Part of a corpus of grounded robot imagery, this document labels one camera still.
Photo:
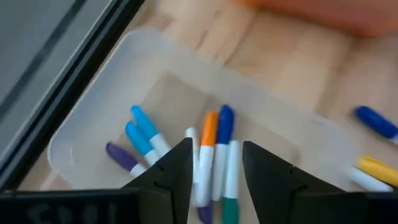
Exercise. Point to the clear plastic bin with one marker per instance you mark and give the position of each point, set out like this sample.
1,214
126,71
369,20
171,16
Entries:
109,93

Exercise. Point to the yellow fine-tip marker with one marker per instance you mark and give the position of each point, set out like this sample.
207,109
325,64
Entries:
379,169

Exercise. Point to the green fine-tip marker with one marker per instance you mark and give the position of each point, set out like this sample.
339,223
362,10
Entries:
231,171

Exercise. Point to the light blue fine-tip marker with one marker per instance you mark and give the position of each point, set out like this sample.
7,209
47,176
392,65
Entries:
136,140
144,123

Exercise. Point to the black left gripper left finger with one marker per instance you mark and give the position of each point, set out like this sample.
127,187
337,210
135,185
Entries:
174,186

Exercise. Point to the orange translucent plastic bin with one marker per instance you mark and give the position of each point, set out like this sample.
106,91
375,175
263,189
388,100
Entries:
326,15

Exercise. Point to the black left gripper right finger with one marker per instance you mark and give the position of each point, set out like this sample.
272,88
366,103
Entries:
273,193

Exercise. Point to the orange fine-tip marker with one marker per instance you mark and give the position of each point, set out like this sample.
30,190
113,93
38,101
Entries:
209,130

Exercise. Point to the black aluminium table frame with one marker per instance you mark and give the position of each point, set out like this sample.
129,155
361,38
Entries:
71,84

